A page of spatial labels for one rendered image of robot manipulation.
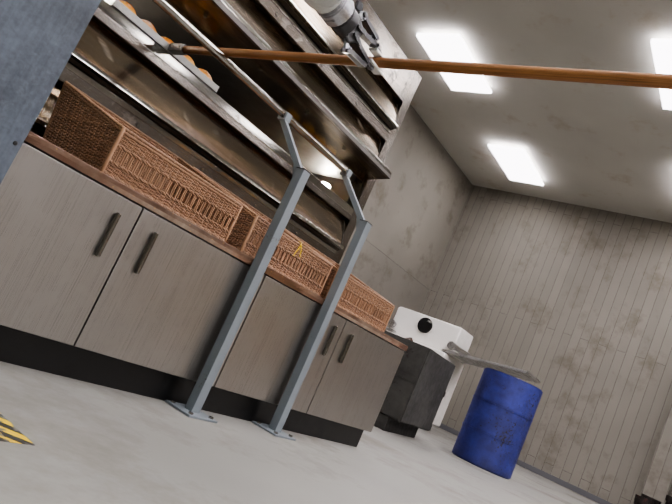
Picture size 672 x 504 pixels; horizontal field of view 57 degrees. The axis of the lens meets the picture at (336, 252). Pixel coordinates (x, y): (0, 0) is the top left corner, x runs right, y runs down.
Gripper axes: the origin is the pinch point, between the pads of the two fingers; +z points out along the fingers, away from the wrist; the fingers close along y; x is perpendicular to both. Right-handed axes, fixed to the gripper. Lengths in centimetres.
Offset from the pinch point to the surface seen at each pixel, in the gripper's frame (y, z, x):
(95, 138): 52, -29, -63
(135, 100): 26, -4, -96
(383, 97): -62, 130, -100
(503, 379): 35, 441, -87
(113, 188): 64, -27, -46
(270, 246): 55, 36, -40
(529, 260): -212, 893, -280
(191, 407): 117, 35, -41
